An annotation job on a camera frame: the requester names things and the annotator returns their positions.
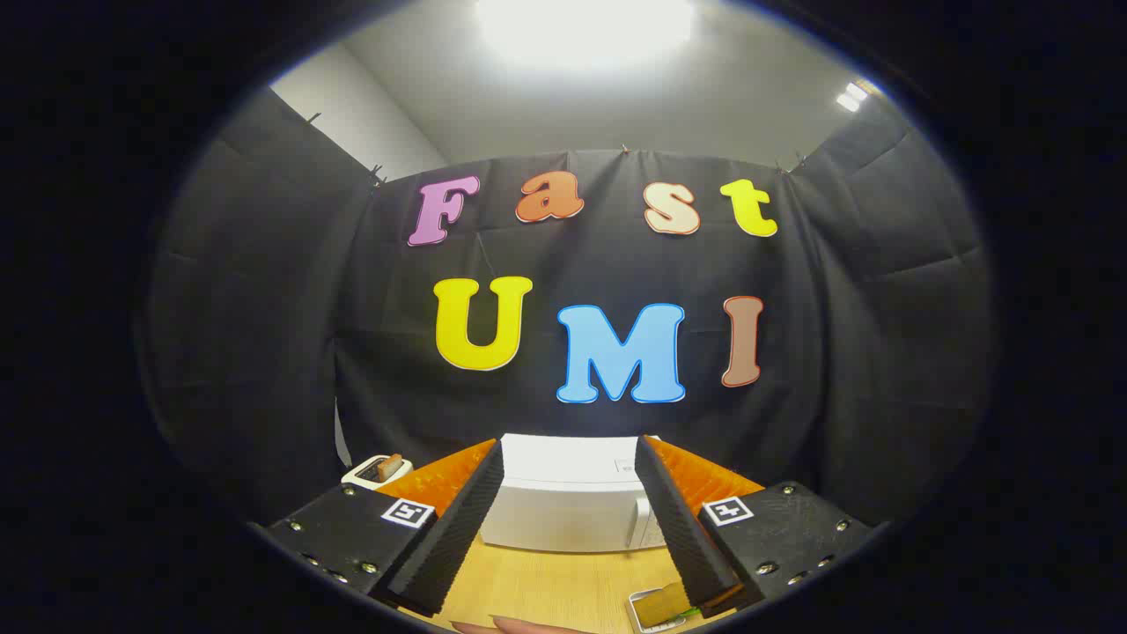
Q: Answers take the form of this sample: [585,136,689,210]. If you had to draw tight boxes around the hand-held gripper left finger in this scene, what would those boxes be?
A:
[264,439,505,617]

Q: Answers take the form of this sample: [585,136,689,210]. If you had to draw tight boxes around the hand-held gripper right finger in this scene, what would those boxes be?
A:
[634,434,883,619]

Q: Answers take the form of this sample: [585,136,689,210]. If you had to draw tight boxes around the lettuce sandwich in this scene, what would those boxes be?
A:
[636,581,693,628]

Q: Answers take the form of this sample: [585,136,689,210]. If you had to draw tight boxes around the white microwave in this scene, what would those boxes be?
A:
[480,433,670,554]

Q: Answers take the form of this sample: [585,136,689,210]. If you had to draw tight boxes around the white sandwich holder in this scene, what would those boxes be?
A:
[627,588,698,633]

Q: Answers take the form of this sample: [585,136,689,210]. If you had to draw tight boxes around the cream toaster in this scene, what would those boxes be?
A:
[342,453,415,490]

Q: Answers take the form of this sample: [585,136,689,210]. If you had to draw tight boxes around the black backdrop cloth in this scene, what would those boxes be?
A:
[136,88,1000,529]

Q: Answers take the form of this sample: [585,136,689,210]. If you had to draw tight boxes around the small ceiling light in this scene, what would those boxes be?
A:
[835,79,881,114]

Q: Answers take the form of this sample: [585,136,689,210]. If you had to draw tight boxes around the large ceiling light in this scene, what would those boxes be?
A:
[475,0,696,71]

